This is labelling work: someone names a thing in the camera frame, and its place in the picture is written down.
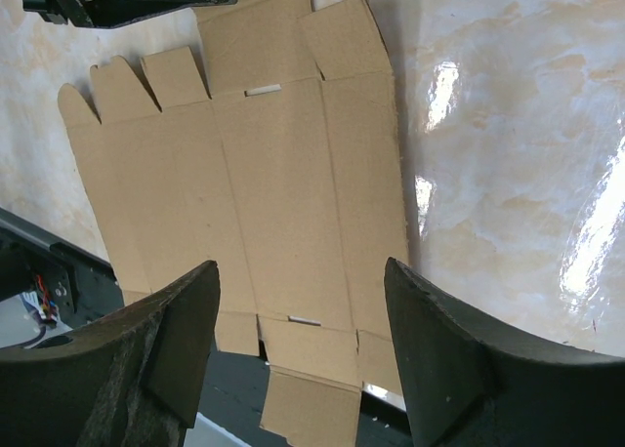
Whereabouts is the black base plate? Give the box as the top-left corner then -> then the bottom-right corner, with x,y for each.
0,207 -> 411,447

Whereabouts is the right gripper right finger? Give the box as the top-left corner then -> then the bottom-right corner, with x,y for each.
384,258 -> 624,446

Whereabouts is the brown cardboard box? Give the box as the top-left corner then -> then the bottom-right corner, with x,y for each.
58,0 -> 408,446

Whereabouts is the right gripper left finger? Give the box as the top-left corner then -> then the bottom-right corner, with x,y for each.
1,261 -> 220,446

